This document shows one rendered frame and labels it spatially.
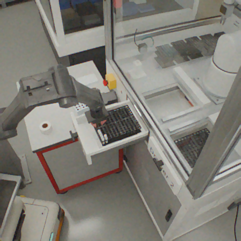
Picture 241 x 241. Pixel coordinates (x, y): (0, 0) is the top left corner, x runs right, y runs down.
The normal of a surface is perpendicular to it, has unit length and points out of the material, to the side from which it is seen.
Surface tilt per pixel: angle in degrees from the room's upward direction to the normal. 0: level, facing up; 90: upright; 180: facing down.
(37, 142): 0
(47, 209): 0
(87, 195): 1
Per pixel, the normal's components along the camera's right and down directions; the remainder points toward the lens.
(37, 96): 0.27, -0.15
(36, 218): 0.00, -0.62
